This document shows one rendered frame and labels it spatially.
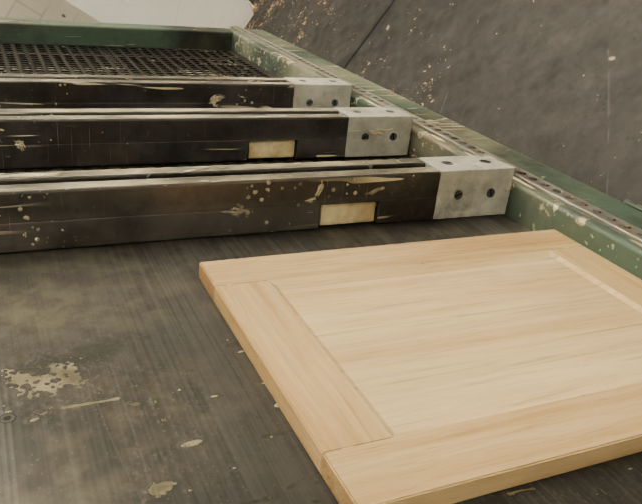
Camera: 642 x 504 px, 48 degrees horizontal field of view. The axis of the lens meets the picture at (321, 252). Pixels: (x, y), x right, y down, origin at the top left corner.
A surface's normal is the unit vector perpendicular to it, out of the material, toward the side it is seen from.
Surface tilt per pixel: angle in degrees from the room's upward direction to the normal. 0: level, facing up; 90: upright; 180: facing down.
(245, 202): 90
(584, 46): 0
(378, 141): 90
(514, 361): 60
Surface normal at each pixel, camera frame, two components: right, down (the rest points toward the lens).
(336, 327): 0.11, -0.91
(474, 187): 0.41, 0.41
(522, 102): -0.73, -0.38
